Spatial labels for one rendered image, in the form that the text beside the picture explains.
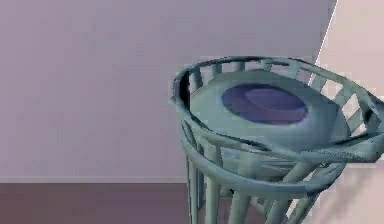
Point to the grey-blue round slatted chair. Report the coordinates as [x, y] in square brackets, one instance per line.
[213, 116]

